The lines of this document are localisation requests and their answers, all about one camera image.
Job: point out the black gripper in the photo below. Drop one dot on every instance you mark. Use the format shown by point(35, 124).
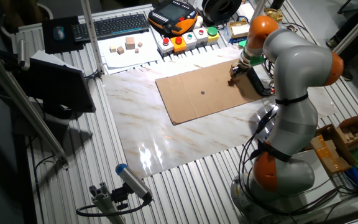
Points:
point(240, 68)

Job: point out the small wooden block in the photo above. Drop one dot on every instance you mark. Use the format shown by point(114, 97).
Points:
point(231, 83)

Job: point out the silver and orange robot arm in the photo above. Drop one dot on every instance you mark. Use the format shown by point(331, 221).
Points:
point(297, 77)

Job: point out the flat blue box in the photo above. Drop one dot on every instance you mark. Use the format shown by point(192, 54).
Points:
point(236, 40)

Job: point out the brown cardboard sheet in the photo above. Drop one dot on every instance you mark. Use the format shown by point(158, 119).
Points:
point(197, 93)

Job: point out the small cardboard box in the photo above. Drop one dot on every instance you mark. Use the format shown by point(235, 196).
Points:
point(238, 29)

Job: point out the yellow box green mushroom button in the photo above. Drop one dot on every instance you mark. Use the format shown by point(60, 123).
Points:
point(212, 35)

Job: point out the white box small red button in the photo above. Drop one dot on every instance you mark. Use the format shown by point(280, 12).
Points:
point(200, 37)

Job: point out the white box green button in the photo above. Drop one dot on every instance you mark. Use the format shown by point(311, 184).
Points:
point(189, 42)

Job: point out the orange box red button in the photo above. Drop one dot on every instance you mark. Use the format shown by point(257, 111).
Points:
point(178, 45)

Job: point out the black filament spool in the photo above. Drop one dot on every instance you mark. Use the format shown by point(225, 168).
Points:
point(222, 9)

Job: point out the gold metal object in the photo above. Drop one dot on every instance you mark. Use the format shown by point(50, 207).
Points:
point(273, 14)

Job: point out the black and orange teach pendant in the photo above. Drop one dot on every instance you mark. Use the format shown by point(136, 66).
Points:
point(172, 17)

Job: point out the marble pattern table sheet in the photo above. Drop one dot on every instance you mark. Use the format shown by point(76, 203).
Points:
point(166, 140)

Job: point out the small wooden cube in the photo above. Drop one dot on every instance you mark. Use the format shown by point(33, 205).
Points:
point(140, 44)

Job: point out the dark shoe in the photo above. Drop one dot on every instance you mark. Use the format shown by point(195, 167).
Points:
point(332, 43)
point(347, 75)

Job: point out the white printed paper sheets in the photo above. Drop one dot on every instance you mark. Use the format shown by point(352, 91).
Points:
point(129, 60)

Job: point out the large wooden cube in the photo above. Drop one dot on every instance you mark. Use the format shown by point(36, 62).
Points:
point(130, 43)

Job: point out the medium wooden cube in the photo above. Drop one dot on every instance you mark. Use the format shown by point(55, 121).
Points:
point(120, 50)

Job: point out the orange brown carton stack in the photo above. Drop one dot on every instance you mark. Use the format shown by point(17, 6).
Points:
point(329, 154)

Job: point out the pale wooden cube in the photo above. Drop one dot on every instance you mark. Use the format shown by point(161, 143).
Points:
point(113, 49)

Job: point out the open brown cardboard box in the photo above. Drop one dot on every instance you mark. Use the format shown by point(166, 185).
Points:
point(353, 130)

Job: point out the black keyboard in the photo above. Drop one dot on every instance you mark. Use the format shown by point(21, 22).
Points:
point(110, 27)

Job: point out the black mouse pad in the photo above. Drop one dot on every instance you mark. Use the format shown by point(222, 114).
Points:
point(73, 46)

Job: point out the black monitor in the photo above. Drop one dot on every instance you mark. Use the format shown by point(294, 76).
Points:
point(57, 87)

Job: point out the dark wooden plank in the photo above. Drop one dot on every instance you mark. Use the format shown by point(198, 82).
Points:
point(346, 216)

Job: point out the short aluminium profile stub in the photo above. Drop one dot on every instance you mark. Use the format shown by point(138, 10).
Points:
point(104, 202)

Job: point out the dark computer mouse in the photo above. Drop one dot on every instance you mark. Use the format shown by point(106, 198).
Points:
point(58, 33)

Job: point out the dark chair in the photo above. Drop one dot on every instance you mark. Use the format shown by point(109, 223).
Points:
point(20, 15)

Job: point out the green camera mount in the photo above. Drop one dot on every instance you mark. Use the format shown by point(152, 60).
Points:
point(256, 60)

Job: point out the aluminium frame post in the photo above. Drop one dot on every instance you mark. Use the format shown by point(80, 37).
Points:
point(356, 28)
point(92, 37)
point(258, 9)

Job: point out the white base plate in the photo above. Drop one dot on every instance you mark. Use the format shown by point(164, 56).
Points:
point(325, 174)

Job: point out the silver camera with blue cap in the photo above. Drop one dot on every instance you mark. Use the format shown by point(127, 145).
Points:
point(134, 182)

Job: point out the black camera clamp mount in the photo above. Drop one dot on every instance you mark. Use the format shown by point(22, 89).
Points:
point(120, 196)

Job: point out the slanted aluminium frame bar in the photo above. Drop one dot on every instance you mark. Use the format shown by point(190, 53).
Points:
point(23, 112)

